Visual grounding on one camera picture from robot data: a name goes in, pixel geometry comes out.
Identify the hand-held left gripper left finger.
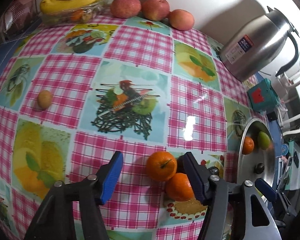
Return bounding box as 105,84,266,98
24,151,124,240

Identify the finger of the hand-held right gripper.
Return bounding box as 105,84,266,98
254,177,298,217

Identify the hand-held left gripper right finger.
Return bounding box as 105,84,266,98
182,152,279,240

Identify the orange tangerine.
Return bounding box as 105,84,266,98
146,151,178,182
241,136,255,155
164,173,195,202

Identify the round steel basin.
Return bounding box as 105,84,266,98
236,117,277,204

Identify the large green mango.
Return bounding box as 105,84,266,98
257,131,271,150

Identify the small tan kiwi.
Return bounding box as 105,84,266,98
37,90,53,110

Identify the teal product box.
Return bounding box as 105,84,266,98
287,140,300,191

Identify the white plastic basket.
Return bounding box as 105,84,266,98
281,110,300,140

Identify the teal box red label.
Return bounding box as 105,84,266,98
247,78,280,112

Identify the pink plaid tablecloth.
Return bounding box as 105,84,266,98
0,15,259,240

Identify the white plug-in lamp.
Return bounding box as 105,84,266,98
276,57,300,89

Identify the steel thermos kettle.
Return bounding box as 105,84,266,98
219,6,300,82

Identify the red apple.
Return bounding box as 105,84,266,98
168,9,195,31
141,0,170,21
110,0,142,18

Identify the small orange kumquat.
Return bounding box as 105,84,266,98
71,10,83,22

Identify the clear plastic container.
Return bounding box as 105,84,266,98
39,0,112,27

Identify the pink wrapped package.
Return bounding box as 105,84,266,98
0,0,52,40

